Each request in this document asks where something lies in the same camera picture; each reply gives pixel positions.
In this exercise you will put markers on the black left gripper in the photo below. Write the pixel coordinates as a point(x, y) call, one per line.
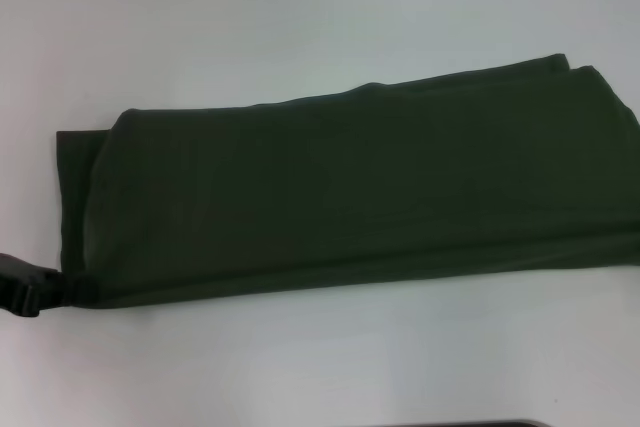
point(20, 282)

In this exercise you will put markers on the dark green FREE t-shirt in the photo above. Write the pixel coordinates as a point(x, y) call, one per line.
point(350, 187)

